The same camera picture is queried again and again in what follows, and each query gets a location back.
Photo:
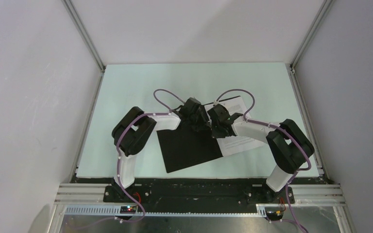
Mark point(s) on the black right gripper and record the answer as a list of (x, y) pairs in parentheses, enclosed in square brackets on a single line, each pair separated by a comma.
[(215, 134)]

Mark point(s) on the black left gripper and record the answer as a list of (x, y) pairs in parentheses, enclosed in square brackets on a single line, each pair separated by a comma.
[(202, 126)]

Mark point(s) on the large printed paper sheet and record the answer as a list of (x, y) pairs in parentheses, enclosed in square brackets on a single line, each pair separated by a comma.
[(235, 144)]

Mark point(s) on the red and black folder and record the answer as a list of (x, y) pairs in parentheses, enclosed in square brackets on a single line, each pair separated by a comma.
[(182, 148)]

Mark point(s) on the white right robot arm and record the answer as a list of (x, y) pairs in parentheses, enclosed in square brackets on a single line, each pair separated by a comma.
[(290, 147)]

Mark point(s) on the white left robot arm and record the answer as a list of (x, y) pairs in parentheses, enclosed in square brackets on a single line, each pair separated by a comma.
[(131, 135)]

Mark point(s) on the right controller board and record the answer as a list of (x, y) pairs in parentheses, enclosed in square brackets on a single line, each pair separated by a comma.
[(274, 216)]

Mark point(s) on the controller board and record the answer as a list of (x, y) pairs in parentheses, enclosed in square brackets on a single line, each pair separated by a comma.
[(274, 216), (128, 209)]

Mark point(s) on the left controller board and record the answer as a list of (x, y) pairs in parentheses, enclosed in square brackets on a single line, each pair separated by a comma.
[(128, 209)]

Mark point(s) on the right aluminium frame post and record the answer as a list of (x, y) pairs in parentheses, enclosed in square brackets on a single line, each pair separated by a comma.
[(312, 30)]

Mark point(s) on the aluminium frame post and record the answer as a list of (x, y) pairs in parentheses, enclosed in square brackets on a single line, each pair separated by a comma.
[(312, 30), (79, 24)]

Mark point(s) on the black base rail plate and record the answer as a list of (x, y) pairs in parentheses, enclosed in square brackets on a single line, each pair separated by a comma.
[(202, 195)]

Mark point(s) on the grey slotted cable duct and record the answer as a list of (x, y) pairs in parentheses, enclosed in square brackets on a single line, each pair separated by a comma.
[(112, 210)]

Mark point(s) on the left aluminium frame post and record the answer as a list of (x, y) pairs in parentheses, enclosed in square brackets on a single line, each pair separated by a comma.
[(79, 24)]

